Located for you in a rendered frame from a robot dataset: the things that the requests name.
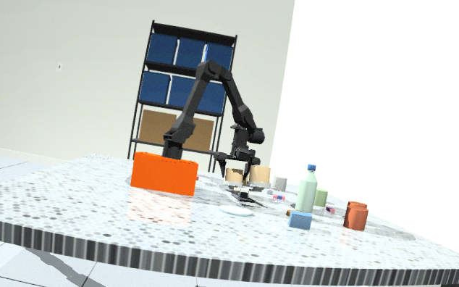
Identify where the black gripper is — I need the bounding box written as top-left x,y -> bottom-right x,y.
213,141 -> 261,180

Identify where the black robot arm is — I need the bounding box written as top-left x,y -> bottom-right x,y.
161,60 -> 265,161

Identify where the light blue block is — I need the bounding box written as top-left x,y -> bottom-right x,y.
288,210 -> 312,230

